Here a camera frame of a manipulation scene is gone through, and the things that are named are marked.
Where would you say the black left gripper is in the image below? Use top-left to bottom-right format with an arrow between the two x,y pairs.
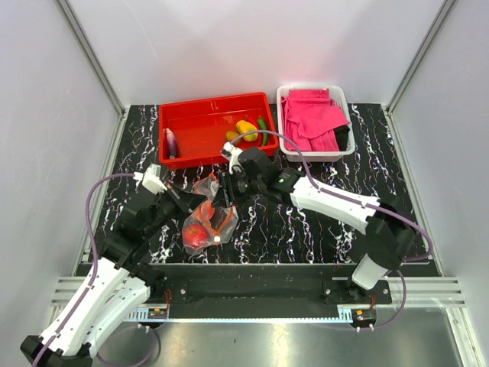
144,181 -> 208,238

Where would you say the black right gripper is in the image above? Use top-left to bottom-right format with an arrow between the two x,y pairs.
211,168 -> 264,209

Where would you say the clear zip top bag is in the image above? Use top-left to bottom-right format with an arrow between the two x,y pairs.
182,174 -> 238,256

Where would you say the purple fake eggplant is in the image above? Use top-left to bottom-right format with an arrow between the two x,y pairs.
165,128 -> 179,159

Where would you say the yellow green fake mango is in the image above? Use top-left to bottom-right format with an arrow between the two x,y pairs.
235,119 -> 258,142

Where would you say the green fake chili pepper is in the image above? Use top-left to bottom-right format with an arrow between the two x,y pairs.
257,116 -> 268,146

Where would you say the red fake chili pepper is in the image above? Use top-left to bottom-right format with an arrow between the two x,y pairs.
245,115 -> 259,129

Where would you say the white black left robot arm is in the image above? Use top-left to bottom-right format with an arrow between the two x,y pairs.
21,187 -> 206,366

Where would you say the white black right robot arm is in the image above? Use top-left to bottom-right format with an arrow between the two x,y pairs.
212,143 -> 416,303

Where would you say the orange fake peach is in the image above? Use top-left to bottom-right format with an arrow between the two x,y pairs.
199,200 -> 215,220

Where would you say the red fake apple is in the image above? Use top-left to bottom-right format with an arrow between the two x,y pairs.
182,224 -> 209,249

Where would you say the red plastic tray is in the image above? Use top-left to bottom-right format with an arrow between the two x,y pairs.
158,93 -> 277,170

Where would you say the white plastic basket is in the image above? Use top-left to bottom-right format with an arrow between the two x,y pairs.
277,84 -> 356,162

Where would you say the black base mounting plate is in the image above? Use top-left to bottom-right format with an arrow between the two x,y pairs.
149,264 -> 392,320

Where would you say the pink cloth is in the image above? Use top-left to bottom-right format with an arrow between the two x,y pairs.
280,89 -> 350,153

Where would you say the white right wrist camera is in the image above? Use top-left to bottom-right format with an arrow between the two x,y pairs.
221,142 -> 243,174

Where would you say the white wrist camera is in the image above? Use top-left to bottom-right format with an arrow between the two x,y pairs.
134,164 -> 167,195
221,142 -> 243,174

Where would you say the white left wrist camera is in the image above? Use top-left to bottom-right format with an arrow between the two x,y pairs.
134,164 -> 167,195

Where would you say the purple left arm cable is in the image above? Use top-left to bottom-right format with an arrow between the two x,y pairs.
30,172 -> 138,367

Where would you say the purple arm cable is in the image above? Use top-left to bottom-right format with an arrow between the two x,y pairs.
228,129 -> 435,265
30,172 -> 138,367

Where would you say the white slotted cable duct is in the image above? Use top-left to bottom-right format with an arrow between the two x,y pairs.
125,307 -> 169,323

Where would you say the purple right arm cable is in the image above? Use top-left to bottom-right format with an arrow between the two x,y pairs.
228,129 -> 435,265

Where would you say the left aluminium frame post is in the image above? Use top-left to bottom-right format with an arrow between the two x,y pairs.
54,0 -> 125,116

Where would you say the aluminium frame post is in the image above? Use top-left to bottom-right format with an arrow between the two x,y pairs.
54,0 -> 125,116
386,0 -> 458,113

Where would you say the right aluminium frame post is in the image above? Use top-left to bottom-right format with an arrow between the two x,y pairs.
386,0 -> 458,113

